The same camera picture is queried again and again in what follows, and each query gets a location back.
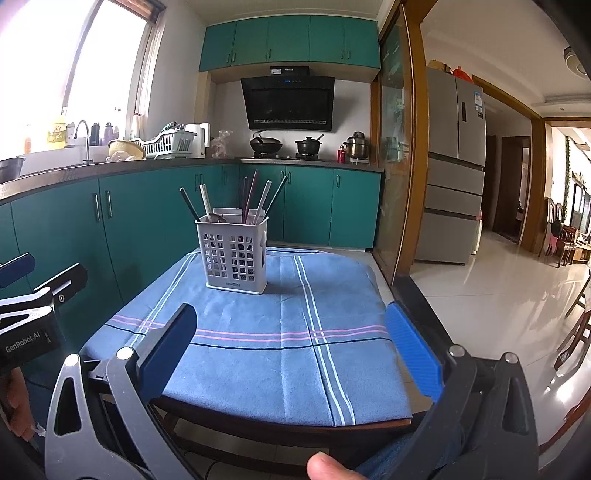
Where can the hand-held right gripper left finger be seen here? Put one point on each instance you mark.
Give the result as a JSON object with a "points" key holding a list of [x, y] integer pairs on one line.
{"points": [[166, 350]]}

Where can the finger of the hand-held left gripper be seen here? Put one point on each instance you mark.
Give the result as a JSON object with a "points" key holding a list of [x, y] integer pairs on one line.
{"points": [[16, 270], [69, 281]]}

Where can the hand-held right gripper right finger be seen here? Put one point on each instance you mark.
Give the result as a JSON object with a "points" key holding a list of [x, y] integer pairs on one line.
{"points": [[413, 350]]}

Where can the white plastic utensil holder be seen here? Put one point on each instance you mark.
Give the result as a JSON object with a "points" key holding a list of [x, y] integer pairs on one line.
{"points": [[231, 282]]}

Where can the white chopstick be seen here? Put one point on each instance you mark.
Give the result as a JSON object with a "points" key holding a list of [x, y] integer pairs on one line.
{"points": [[204, 198], [264, 198]]}

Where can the maroon chopstick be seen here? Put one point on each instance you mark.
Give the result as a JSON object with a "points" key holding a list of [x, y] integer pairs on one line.
{"points": [[241, 198], [251, 194]]}

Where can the person's left hand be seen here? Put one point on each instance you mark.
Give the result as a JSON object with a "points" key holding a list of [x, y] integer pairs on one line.
{"points": [[21, 406]]}

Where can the person's right hand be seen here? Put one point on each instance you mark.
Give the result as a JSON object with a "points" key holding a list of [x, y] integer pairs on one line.
{"points": [[330, 468]]}

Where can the dark metal basin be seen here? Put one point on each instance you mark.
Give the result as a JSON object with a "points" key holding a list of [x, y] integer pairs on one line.
{"points": [[11, 168]]}

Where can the green lower kitchen cabinets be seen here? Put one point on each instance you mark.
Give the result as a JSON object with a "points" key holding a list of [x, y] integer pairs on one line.
{"points": [[152, 221]]}

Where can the green kitchen cabinets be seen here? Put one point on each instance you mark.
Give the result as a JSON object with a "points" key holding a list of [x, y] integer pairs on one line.
{"points": [[152, 221], [286, 41]]}

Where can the blue striped cloth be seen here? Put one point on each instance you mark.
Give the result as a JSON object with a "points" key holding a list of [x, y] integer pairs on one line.
{"points": [[277, 378]]}

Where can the person's leg in blue jeans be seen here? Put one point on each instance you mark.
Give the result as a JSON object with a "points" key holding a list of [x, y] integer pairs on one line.
{"points": [[378, 466]]}

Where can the dark kitchen countertop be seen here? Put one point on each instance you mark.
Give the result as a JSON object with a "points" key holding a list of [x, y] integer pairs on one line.
{"points": [[138, 165]]}

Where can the steel faucet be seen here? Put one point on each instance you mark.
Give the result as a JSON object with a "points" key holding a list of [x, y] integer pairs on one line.
{"points": [[87, 143]]}

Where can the yellow detergent bottle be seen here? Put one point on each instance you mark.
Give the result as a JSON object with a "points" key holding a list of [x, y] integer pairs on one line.
{"points": [[57, 134]]}

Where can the yellow bowl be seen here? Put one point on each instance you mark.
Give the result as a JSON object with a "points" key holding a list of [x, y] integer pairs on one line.
{"points": [[125, 148]]}

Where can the wooden chair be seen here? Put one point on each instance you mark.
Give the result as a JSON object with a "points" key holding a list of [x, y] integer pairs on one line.
{"points": [[563, 429], [577, 323]]}

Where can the white dish rack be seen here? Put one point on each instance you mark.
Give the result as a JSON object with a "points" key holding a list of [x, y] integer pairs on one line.
{"points": [[168, 144]]}

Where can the silver refrigerator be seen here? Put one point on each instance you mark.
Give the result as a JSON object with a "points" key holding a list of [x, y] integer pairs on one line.
{"points": [[455, 184]]}

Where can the wooden dining chairs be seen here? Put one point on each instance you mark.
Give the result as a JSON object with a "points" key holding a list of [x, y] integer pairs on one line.
{"points": [[556, 235]]}

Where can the white electric kettle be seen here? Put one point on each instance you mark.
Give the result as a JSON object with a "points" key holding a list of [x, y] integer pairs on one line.
{"points": [[199, 138]]}

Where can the kitchen window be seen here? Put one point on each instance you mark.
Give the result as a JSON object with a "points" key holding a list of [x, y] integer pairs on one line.
{"points": [[46, 69]]}

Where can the clear plastic bag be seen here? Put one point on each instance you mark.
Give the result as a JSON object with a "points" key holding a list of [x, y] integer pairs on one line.
{"points": [[222, 144]]}

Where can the red bottle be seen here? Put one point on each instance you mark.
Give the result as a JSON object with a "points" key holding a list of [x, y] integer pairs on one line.
{"points": [[342, 155]]}

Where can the steel kettle pot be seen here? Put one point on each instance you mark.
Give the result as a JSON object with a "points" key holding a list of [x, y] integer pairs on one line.
{"points": [[357, 146]]}

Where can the wooden framed glass sliding door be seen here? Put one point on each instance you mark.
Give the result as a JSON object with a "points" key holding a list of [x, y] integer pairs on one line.
{"points": [[397, 138]]}

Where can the gas stove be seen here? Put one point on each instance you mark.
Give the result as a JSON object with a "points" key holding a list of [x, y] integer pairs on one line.
{"points": [[286, 158]]}

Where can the black wok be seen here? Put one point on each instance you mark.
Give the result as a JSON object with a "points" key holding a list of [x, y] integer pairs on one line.
{"points": [[265, 145]]}

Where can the black cooking pot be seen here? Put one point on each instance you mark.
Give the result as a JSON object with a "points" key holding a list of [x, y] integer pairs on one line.
{"points": [[308, 146]]}

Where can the black range hood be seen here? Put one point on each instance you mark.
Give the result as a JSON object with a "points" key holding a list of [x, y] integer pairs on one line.
{"points": [[288, 104]]}

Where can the green upper kitchen cabinets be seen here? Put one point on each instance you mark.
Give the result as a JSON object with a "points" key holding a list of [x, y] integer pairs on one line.
{"points": [[286, 41]]}

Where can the round ceiling light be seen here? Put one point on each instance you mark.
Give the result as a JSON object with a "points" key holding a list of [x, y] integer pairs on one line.
{"points": [[575, 62]]}

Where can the wooden door frame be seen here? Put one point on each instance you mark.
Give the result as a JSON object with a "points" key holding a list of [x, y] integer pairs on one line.
{"points": [[538, 184]]}

